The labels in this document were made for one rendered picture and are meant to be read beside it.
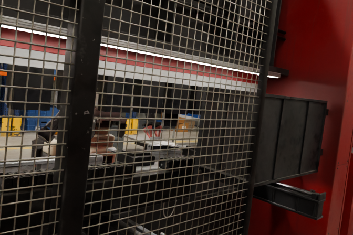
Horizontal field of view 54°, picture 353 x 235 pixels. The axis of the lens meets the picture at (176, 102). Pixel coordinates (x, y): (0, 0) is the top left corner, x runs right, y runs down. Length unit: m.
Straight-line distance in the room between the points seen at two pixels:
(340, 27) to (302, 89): 0.44
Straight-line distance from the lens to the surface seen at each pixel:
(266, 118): 1.68
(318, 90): 2.35
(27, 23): 1.20
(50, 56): 1.44
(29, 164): 1.49
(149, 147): 1.83
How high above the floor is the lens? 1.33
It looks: 3 degrees down
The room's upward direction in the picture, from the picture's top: 6 degrees clockwise
